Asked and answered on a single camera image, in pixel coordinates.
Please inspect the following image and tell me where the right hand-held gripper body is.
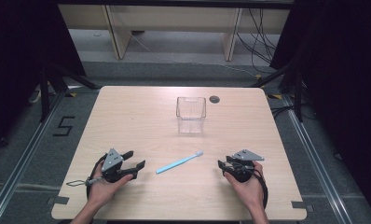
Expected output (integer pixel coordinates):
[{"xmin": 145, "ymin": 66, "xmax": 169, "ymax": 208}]
[{"xmin": 225, "ymin": 148, "xmax": 266, "ymax": 184}]

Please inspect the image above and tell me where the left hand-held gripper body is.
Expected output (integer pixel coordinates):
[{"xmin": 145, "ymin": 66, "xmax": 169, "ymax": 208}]
[{"xmin": 101, "ymin": 147, "xmax": 126, "ymax": 184}]

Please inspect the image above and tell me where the person's right hand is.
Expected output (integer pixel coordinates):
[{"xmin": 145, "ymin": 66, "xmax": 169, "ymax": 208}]
[{"xmin": 223, "ymin": 161, "xmax": 266, "ymax": 214}]

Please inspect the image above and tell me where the person's left hand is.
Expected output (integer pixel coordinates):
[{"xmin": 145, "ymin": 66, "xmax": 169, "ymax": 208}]
[{"xmin": 87, "ymin": 173, "xmax": 134, "ymax": 210}]

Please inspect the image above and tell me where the light blue toothbrush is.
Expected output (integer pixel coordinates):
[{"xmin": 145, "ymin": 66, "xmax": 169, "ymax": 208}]
[{"xmin": 155, "ymin": 149, "xmax": 204, "ymax": 175}]

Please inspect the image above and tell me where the clear plastic container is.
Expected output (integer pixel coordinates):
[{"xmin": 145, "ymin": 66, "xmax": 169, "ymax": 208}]
[{"xmin": 175, "ymin": 96, "xmax": 207, "ymax": 134}]

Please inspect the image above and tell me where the black metal stand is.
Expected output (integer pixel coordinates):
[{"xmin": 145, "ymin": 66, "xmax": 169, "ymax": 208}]
[
  {"xmin": 38, "ymin": 61, "xmax": 102, "ymax": 123},
  {"xmin": 244, "ymin": 61, "xmax": 305, "ymax": 123}
]

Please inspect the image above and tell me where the black curtain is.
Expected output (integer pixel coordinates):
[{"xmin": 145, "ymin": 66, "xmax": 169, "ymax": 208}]
[
  {"xmin": 268, "ymin": 0, "xmax": 371, "ymax": 216},
  {"xmin": 0, "ymin": 0, "xmax": 88, "ymax": 157}
]

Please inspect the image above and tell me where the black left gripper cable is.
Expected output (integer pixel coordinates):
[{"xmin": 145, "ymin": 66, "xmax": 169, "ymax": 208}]
[{"xmin": 86, "ymin": 153, "xmax": 109, "ymax": 201}]

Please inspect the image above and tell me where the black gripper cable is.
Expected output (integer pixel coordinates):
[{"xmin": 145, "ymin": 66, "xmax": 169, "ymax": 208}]
[
  {"xmin": 251, "ymin": 168, "xmax": 269, "ymax": 210},
  {"xmin": 86, "ymin": 153, "xmax": 109, "ymax": 201}
]

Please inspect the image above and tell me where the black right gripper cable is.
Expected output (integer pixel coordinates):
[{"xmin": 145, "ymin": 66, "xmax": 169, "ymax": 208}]
[{"xmin": 251, "ymin": 168, "xmax": 269, "ymax": 210}]

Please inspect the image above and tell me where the metal ring clip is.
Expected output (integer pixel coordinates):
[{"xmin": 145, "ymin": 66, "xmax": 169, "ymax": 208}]
[{"xmin": 65, "ymin": 176, "xmax": 106, "ymax": 188}]

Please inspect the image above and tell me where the grey table edge bracket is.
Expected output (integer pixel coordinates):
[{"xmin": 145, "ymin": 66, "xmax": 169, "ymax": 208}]
[
  {"xmin": 291, "ymin": 200, "xmax": 314, "ymax": 214},
  {"xmin": 47, "ymin": 195, "xmax": 71, "ymax": 206}
]

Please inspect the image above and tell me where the black floor cable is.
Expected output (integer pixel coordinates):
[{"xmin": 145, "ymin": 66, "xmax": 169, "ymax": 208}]
[{"xmin": 269, "ymin": 104, "xmax": 300, "ymax": 120}]

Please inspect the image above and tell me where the metal floor rail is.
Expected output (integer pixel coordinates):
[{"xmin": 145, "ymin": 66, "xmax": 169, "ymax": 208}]
[
  {"xmin": 281, "ymin": 92, "xmax": 353, "ymax": 224},
  {"xmin": 0, "ymin": 89, "xmax": 67, "ymax": 224}
]

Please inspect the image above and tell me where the bundle of black cables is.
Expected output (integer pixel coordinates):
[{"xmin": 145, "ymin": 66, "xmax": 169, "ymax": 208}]
[{"xmin": 235, "ymin": 7, "xmax": 282, "ymax": 75}]

